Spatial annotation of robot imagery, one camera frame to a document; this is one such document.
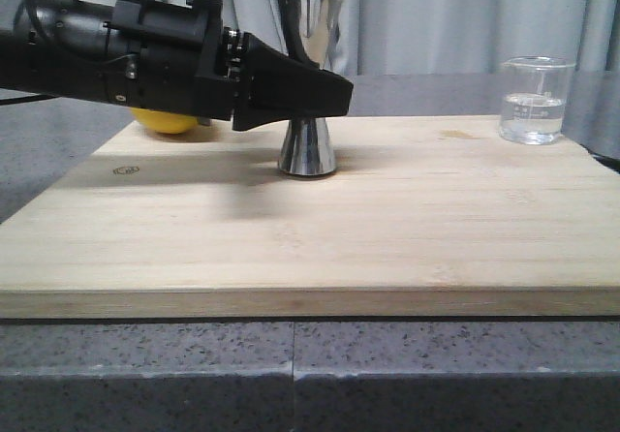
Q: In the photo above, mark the yellow lemon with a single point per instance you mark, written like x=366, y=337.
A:
x=164, y=122

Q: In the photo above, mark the glass beaker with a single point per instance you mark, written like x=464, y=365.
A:
x=535, y=90

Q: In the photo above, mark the grey curtain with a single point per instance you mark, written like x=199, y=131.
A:
x=431, y=37

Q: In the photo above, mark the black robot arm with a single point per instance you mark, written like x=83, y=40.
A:
x=60, y=48

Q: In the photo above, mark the steel double jigger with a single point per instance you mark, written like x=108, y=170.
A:
x=307, y=31

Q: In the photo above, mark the bamboo cutting board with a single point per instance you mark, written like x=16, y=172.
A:
x=426, y=216

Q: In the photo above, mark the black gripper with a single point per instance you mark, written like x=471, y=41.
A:
x=176, y=64

